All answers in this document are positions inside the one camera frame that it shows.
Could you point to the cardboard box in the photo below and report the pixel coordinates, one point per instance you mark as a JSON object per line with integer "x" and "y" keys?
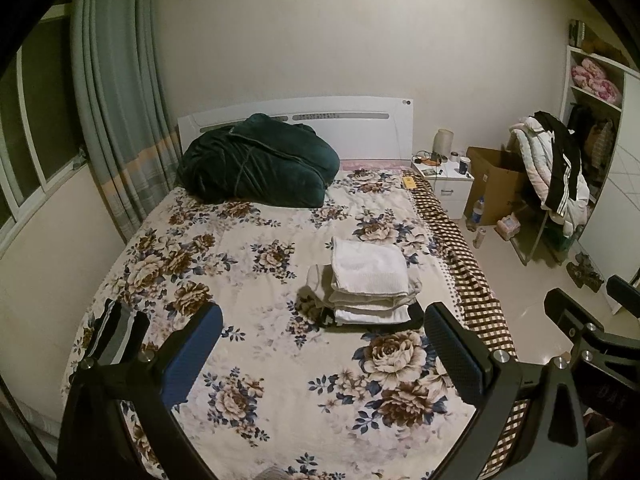
{"x": 498, "y": 178}

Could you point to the black striped track jacket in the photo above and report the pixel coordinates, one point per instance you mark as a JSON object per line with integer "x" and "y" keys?
{"x": 566, "y": 163}

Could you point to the metal clothes rack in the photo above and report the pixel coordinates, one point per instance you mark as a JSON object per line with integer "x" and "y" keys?
{"x": 539, "y": 236}

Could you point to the dark green duvet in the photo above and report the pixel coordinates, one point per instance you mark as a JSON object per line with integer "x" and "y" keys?
{"x": 261, "y": 160}

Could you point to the floral bed blanket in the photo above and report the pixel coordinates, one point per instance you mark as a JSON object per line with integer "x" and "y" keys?
{"x": 279, "y": 390}

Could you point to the grey green curtain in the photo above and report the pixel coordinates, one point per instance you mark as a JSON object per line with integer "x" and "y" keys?
{"x": 132, "y": 147}

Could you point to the white puffy jacket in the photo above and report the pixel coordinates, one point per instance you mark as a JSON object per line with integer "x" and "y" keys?
{"x": 536, "y": 153}

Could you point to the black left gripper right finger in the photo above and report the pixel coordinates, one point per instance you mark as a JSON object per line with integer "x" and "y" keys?
{"x": 551, "y": 441}

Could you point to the pink blanket on shelf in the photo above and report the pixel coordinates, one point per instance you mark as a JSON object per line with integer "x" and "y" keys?
{"x": 592, "y": 78}

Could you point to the white wardrobe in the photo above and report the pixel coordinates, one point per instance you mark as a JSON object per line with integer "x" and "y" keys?
{"x": 610, "y": 236}

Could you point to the white table lamp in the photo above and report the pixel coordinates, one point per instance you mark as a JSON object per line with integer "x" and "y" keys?
{"x": 442, "y": 142}

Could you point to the white folded garment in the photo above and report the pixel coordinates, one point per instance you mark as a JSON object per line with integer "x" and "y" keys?
{"x": 350, "y": 316}

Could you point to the white nightstand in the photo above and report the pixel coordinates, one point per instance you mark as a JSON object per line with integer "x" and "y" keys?
{"x": 450, "y": 187}

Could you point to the window frame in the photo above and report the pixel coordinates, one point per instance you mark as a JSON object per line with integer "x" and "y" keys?
{"x": 41, "y": 141}

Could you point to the plastic water bottle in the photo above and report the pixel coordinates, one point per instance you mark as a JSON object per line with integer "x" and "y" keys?
{"x": 478, "y": 211}

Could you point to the white headboard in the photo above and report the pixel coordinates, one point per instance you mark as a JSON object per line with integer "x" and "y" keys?
{"x": 357, "y": 127}

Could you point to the striped grey black garment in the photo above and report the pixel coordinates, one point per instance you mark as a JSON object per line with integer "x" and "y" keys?
{"x": 118, "y": 334}

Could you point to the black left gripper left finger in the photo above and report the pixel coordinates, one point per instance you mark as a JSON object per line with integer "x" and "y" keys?
{"x": 95, "y": 442}

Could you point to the white knit sweater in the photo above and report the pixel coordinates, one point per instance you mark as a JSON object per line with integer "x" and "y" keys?
{"x": 368, "y": 269}

